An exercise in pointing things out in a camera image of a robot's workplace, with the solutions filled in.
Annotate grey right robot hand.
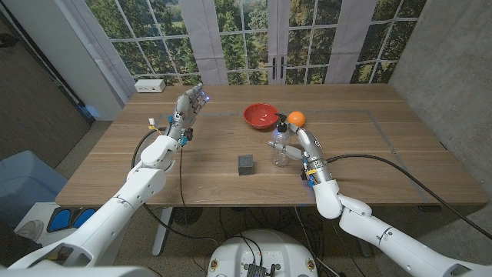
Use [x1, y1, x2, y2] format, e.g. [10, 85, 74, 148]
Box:
[267, 122, 335, 189]

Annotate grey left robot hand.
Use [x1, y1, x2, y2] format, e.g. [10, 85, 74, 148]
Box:
[165, 82, 211, 147]

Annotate clear pump dispenser bottle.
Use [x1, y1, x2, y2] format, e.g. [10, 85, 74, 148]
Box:
[270, 112, 293, 168]

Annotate red bowl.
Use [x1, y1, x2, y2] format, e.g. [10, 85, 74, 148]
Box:
[242, 102, 281, 131]

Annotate dark grey block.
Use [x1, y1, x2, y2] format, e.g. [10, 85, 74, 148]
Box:
[237, 154, 255, 176]

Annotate orange fruit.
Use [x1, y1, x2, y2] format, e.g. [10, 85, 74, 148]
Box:
[287, 110, 307, 128]

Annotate white power strip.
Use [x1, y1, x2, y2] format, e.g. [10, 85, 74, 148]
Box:
[134, 78, 167, 94]

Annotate printed window backdrop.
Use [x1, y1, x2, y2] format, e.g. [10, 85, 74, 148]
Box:
[65, 0, 427, 105]

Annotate black round fan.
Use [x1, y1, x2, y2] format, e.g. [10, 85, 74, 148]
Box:
[171, 207, 204, 226]

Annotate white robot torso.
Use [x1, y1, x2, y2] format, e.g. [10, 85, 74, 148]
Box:
[206, 229, 318, 277]

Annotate grey table leg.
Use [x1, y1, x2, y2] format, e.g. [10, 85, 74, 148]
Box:
[357, 240, 374, 258]

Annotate white table leg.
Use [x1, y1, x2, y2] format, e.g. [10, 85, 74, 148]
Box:
[151, 207, 174, 257]

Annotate black torso electronics module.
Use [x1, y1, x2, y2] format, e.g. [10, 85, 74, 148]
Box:
[244, 262, 281, 277]

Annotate black foot pedal blue pads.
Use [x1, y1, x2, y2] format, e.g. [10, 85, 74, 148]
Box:
[46, 206, 107, 234]

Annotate blue-grey bin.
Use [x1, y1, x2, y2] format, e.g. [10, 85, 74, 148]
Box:
[0, 149, 68, 228]

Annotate white sneaker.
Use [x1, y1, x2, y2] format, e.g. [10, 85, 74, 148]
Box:
[17, 219, 44, 239]

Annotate dark trouser leg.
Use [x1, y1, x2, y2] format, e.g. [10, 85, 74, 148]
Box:
[0, 221, 42, 266]

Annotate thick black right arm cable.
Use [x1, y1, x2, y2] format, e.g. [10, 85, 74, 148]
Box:
[326, 153, 492, 242]

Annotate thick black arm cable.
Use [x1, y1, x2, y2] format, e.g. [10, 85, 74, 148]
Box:
[326, 153, 492, 242]
[130, 128, 218, 247]

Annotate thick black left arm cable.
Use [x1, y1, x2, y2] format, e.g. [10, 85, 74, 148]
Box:
[130, 128, 218, 247]

